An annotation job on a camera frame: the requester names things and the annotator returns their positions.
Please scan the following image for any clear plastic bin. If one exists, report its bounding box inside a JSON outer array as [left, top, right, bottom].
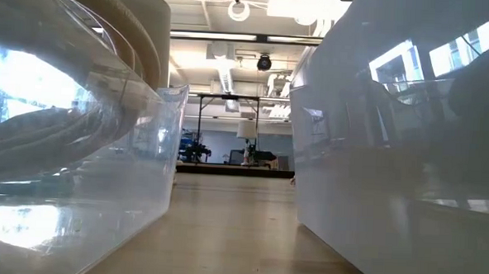
[[0, 0, 194, 274]]

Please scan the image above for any white ring ceiling light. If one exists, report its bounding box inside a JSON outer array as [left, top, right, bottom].
[[226, 0, 252, 23]]

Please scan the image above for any neighbouring rig black frame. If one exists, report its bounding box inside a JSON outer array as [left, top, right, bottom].
[[192, 92, 261, 168]]

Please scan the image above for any small white table lamp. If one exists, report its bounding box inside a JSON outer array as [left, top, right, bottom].
[[234, 120, 259, 168]]

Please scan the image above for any white shade wooden base lamp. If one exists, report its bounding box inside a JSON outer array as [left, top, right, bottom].
[[106, 0, 173, 90]]

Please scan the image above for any black round overhead camera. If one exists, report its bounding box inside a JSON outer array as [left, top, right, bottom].
[[255, 54, 273, 73]]

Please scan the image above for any white plastic bin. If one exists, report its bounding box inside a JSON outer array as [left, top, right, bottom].
[[282, 0, 489, 274]]

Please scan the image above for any white USB cable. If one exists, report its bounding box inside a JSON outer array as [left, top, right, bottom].
[[0, 0, 165, 190]]

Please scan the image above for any black aluminium rig frame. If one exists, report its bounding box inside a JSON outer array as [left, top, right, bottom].
[[163, 28, 325, 182]]

